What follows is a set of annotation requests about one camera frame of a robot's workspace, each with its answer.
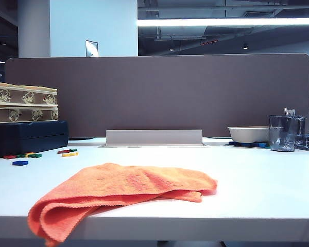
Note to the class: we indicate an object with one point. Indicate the orange microfiber cloth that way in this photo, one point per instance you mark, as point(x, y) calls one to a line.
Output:
point(131, 180)

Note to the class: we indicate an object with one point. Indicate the yellow letter magnet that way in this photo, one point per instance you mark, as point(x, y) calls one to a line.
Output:
point(70, 154)
point(30, 154)

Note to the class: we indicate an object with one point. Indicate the red letter magnet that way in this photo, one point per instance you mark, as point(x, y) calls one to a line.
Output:
point(63, 151)
point(10, 156)

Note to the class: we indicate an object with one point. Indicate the utensils in cup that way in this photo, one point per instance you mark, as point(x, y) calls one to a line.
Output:
point(289, 112)

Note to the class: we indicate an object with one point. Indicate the brown desk partition screen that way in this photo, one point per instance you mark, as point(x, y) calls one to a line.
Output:
point(170, 97)

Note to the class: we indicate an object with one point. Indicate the blue flat mat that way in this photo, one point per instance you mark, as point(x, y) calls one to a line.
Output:
point(257, 144)

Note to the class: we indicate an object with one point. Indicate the clear grey plastic container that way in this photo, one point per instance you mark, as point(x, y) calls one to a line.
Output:
point(301, 126)

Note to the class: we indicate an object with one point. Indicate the red LED ceiling sign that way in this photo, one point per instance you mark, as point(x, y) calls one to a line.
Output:
point(209, 42)

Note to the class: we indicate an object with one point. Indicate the dark navy case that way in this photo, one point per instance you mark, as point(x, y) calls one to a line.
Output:
point(28, 139)

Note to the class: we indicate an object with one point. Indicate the white ceiling light strip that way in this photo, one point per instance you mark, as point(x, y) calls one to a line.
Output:
point(221, 21)

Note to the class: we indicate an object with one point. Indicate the clear grey plastic cup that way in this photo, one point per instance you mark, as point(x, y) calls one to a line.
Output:
point(283, 136)

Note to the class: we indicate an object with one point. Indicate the black pendant ceiling lamp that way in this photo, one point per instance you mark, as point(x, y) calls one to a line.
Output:
point(245, 46)

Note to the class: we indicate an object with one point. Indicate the blue letter magnet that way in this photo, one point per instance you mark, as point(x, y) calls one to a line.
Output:
point(20, 162)

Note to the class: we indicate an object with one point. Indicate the white paper bowl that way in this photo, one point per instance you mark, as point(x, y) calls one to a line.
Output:
point(247, 133)

